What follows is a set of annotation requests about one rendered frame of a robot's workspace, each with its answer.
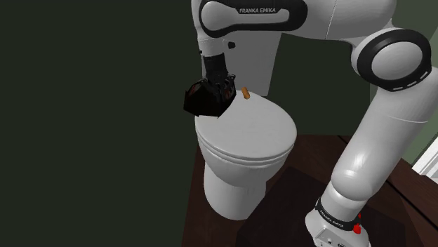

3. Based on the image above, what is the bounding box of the black angular box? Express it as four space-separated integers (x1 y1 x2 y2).
182 77 237 119

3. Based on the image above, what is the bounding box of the white toilet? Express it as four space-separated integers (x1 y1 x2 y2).
194 32 298 222

